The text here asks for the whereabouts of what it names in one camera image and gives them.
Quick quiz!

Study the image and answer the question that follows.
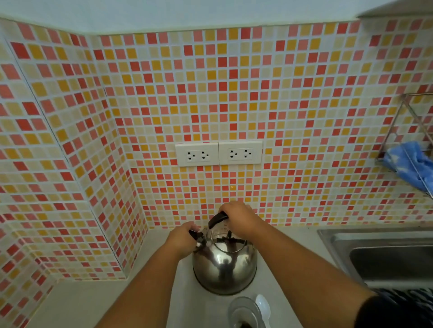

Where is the person's right hand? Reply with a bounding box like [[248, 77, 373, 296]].
[[219, 201, 264, 241]]

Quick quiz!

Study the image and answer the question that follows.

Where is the person's left hand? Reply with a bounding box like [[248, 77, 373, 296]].
[[164, 221, 201, 260]]

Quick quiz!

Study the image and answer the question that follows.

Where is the stainless steel kettle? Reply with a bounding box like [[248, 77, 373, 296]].
[[189, 212, 258, 296]]

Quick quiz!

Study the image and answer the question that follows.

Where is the person's left forearm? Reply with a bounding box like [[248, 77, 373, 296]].
[[96, 245, 185, 328]]

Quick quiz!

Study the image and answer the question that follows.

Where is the person's right forearm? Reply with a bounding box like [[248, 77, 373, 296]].
[[244, 223, 386, 328]]

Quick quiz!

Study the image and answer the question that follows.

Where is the clear glass cup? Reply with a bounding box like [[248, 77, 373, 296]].
[[227, 296, 266, 328]]

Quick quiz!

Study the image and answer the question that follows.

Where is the white plastic spoon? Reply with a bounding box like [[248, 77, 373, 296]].
[[255, 294, 272, 328]]

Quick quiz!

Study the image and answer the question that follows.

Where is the stainless steel sink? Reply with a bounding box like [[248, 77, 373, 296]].
[[317, 226, 433, 290]]

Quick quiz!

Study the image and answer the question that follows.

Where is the blue cloth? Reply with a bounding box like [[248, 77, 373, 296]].
[[383, 141, 433, 195]]

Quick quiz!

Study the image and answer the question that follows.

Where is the black patterned sleeve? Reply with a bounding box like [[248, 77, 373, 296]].
[[354, 288, 433, 328]]

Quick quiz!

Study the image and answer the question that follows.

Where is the white wall socket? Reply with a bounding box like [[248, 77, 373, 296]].
[[175, 142, 220, 167], [219, 141, 263, 165]]

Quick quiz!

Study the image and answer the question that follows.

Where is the metal wire wall rack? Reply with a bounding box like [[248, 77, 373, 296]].
[[375, 93, 433, 200]]

